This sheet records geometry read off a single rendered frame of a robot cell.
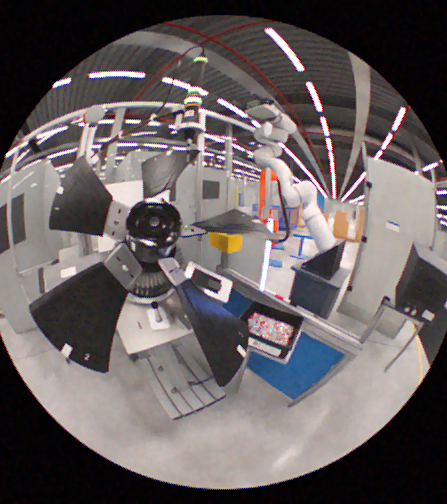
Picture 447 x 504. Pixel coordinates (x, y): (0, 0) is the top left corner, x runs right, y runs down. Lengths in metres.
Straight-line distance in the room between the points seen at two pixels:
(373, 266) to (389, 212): 0.65
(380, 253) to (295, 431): 1.86
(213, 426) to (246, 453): 0.36
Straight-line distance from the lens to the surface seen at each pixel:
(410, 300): 0.58
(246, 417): 1.29
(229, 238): 0.78
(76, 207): 0.45
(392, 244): 2.01
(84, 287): 0.31
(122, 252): 0.33
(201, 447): 1.28
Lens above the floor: 1.27
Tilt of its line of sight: 20 degrees down
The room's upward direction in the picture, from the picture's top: 1 degrees clockwise
